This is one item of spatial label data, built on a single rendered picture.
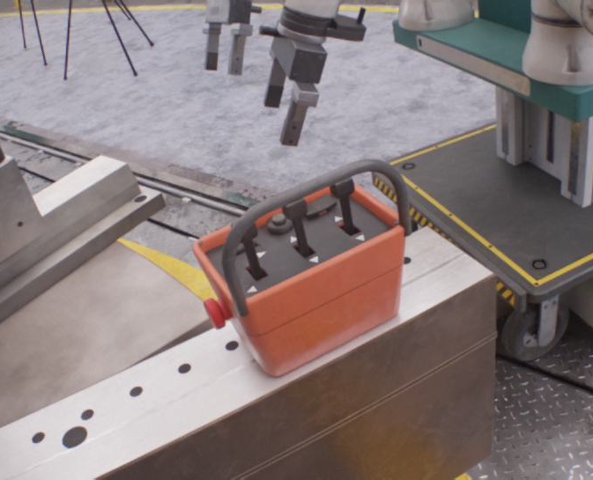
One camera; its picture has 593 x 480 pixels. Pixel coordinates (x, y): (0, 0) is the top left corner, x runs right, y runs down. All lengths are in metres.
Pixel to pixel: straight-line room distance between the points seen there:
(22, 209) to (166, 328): 0.48
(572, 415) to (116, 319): 1.07
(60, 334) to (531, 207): 1.16
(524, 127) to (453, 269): 0.96
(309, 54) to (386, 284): 0.38
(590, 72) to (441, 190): 0.61
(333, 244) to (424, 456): 0.38
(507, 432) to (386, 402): 0.72
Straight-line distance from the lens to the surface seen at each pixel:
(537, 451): 1.42
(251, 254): 0.60
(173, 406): 0.67
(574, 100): 1.14
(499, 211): 1.51
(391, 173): 0.57
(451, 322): 0.74
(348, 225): 0.64
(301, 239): 0.62
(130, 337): 1.40
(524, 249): 1.39
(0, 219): 1.56
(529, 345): 1.54
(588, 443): 1.44
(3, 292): 1.67
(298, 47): 0.89
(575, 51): 1.14
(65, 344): 1.47
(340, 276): 0.60
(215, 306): 0.62
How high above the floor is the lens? 1.16
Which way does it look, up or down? 35 degrees down
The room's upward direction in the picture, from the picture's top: 13 degrees counter-clockwise
